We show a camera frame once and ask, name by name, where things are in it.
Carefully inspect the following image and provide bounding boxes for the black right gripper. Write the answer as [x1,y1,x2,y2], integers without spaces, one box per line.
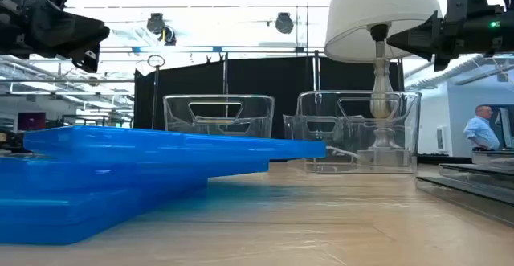
[386,10,483,72]

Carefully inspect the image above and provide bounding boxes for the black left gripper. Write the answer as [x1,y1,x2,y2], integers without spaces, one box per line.
[0,0,111,75]

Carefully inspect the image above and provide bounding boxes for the clear jewel case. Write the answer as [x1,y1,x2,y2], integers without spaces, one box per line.
[438,162,514,191]
[471,149,514,166]
[414,175,514,227]

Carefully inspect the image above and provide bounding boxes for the white shade table lamp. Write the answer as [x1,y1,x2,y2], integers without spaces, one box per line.
[324,0,443,167]

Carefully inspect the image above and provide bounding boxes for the black ceiling device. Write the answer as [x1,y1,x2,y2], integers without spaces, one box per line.
[145,12,178,47]
[275,11,295,35]

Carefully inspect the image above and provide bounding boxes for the clear plastic bin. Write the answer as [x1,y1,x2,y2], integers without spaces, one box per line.
[282,90,423,175]
[162,93,275,140]

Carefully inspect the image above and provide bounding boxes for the dark red monitor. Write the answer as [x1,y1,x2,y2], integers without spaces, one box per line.
[17,112,47,133]

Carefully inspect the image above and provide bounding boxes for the person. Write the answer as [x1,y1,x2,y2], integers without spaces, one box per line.
[463,104,502,152]

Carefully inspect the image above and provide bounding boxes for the computer monitor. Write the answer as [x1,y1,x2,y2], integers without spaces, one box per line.
[496,106,514,149]

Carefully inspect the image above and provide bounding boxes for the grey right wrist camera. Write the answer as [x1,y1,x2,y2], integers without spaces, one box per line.
[444,0,470,24]

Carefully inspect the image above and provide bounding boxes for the black workstation frame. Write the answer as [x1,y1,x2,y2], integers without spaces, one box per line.
[59,113,134,129]

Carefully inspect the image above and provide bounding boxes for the metal ring stand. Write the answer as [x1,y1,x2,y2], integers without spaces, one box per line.
[146,54,166,130]

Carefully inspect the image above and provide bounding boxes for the white lamp cord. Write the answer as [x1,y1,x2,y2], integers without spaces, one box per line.
[325,145,362,162]

